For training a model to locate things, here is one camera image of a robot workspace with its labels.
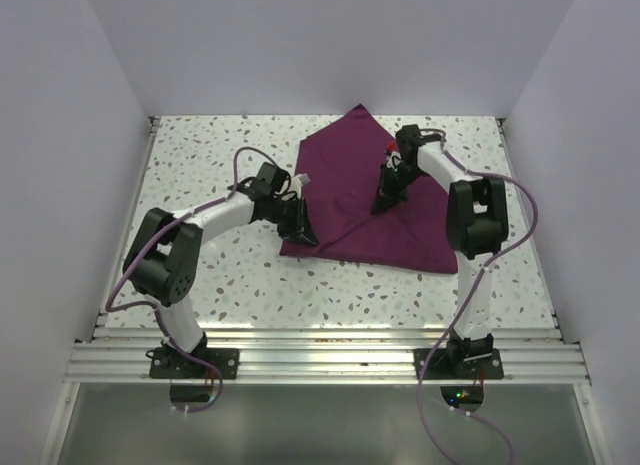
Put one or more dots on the purple surgical drape cloth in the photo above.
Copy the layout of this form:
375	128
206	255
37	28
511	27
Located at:
343	162

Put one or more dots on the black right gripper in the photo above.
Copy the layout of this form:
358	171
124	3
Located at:
388	196

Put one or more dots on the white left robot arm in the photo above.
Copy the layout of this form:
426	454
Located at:
163	259

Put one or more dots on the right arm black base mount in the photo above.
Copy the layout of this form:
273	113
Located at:
442	367

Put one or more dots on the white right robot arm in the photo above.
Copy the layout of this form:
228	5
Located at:
476	226

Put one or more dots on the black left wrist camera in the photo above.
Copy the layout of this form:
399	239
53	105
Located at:
272	182

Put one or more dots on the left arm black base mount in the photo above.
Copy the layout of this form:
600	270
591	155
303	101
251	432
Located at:
167	363

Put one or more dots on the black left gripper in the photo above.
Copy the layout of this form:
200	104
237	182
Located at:
300	226

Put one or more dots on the aluminium table edge rail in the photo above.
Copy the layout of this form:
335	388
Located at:
328	356

